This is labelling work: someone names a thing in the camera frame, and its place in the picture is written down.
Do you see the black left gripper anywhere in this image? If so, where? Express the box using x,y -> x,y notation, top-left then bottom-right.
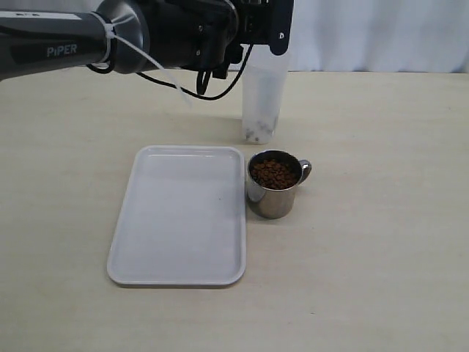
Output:
142,1 -> 239,71

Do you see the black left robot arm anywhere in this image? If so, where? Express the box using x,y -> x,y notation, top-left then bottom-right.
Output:
1,1 -> 240,79

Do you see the clear plastic tall container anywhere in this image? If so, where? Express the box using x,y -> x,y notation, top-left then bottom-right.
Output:
242,45 -> 289,144

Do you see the white zip tie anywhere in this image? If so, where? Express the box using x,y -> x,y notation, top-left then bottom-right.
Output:
89,7 -> 192,106

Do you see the steel mug with kibble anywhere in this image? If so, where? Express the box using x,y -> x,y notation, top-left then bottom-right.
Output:
246,150 -> 312,219

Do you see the white plastic tray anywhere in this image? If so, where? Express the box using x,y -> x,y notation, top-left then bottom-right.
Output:
106,145 -> 247,287

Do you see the white curtain backdrop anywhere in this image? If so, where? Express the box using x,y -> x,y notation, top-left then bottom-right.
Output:
0,0 -> 469,74

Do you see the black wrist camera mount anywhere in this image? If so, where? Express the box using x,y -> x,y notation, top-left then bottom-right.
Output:
233,0 -> 295,56

